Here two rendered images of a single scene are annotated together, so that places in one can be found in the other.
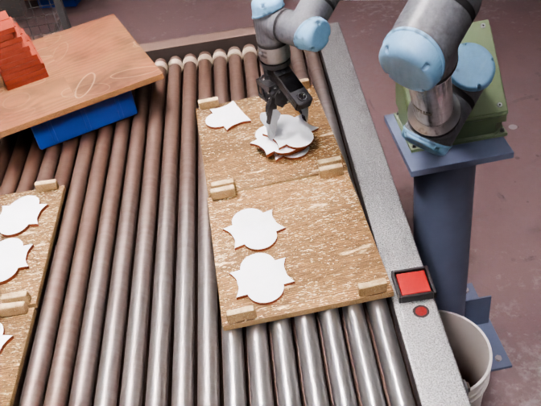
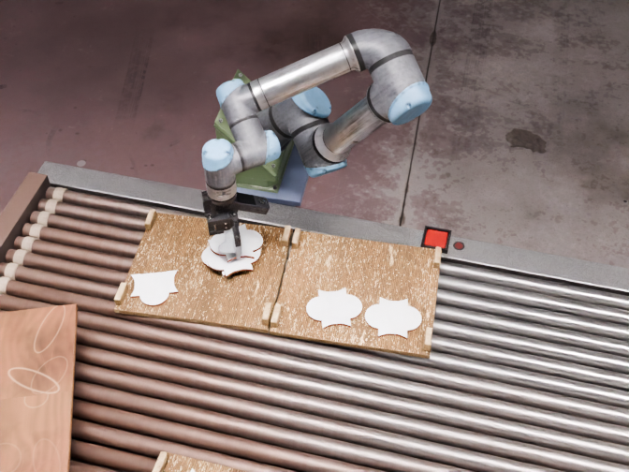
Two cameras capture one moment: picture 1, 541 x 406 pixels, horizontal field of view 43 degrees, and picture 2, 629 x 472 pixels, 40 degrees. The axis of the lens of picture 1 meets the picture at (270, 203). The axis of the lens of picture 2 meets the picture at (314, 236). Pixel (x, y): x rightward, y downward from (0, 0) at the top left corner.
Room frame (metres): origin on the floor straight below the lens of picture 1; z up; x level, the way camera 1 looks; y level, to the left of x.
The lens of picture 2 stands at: (0.91, 1.35, 2.74)
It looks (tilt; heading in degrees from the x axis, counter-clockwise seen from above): 49 degrees down; 282
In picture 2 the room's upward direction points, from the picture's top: straight up
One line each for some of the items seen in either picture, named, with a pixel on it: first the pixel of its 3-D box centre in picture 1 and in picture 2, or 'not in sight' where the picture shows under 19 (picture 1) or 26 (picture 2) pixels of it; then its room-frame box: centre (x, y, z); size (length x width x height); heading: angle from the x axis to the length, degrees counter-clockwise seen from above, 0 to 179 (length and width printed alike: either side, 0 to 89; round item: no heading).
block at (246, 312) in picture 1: (241, 314); (428, 338); (0.90, 0.10, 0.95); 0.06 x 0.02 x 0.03; 92
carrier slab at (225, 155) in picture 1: (265, 137); (207, 269); (1.52, -0.02, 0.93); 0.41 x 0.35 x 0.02; 3
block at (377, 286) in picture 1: (372, 287); (437, 258); (0.91, -0.17, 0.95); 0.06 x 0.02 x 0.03; 92
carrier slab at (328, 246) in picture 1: (291, 242); (358, 290); (1.10, -0.03, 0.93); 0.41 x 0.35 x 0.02; 2
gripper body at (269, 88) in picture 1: (276, 79); (221, 209); (1.47, -0.07, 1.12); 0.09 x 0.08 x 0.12; 27
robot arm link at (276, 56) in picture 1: (273, 51); (221, 186); (1.47, -0.07, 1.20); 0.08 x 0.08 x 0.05
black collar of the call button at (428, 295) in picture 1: (413, 283); (435, 239); (0.92, -0.26, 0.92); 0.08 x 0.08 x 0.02; 88
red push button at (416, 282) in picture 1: (413, 284); (435, 240); (0.92, -0.26, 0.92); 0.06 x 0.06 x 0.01; 88
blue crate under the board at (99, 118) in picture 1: (72, 95); not in sight; (1.85, 0.53, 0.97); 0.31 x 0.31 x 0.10; 20
